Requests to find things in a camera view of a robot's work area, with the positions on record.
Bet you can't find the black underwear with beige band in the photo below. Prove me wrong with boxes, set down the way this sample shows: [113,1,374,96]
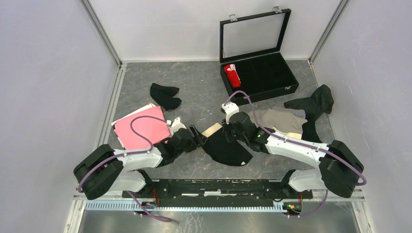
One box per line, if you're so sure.
[201,123,253,166]

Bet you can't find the beige grey ribbed underwear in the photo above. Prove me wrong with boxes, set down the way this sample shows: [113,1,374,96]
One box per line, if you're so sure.
[255,109,307,139]

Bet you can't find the red boxer briefs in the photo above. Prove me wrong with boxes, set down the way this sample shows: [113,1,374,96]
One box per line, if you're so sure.
[223,64,241,88]

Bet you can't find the black display case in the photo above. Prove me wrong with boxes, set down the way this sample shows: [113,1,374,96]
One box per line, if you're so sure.
[219,8,299,106]

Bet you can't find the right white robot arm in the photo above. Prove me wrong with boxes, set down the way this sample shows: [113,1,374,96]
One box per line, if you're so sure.
[223,111,365,198]

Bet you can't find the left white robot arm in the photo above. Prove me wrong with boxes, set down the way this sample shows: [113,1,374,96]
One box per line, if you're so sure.
[73,125,207,200]

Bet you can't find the pink underwear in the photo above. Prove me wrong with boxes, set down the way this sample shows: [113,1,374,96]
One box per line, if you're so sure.
[112,103,171,150]

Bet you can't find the grey striped underwear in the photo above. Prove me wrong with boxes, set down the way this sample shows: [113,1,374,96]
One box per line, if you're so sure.
[272,106,306,119]

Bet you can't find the dark striped black underwear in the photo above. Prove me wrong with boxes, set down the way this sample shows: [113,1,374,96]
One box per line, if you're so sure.
[284,84,334,143]

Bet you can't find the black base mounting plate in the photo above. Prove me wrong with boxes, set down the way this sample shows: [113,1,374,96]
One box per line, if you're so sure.
[134,179,313,207]

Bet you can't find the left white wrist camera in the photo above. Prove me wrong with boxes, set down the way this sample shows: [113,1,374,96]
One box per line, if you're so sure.
[166,117,186,134]

